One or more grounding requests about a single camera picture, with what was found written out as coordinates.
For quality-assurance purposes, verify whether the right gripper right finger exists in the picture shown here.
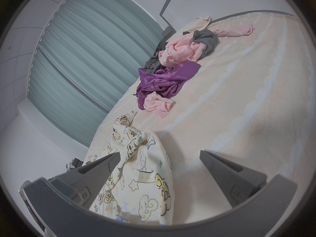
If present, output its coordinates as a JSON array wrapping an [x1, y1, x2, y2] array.
[[199, 150, 267, 209]]

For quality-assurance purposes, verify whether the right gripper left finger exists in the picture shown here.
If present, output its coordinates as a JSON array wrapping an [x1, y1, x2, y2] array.
[[53, 152, 121, 210]]

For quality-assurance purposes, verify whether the white printed pyjama top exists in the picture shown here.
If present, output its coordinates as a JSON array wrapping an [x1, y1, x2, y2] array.
[[84, 111, 173, 225]]

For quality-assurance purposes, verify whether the bed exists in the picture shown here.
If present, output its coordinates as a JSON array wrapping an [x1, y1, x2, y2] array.
[[84, 0, 314, 208]]

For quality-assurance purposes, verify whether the pile of clothes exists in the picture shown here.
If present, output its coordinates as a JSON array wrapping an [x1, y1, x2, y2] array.
[[136, 22, 256, 119]]

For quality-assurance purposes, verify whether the black chest of drawers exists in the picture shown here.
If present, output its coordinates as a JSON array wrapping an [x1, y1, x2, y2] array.
[[65, 158, 83, 172]]

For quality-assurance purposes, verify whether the blue-green curtain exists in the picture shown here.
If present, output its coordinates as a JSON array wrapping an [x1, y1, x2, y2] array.
[[27, 0, 166, 147]]

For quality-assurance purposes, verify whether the cream pillow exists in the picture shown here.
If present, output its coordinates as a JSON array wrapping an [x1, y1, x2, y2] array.
[[181, 16, 213, 38]]

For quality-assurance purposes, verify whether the grey bedside table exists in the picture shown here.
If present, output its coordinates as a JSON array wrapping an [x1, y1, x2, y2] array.
[[161, 26, 176, 38]]

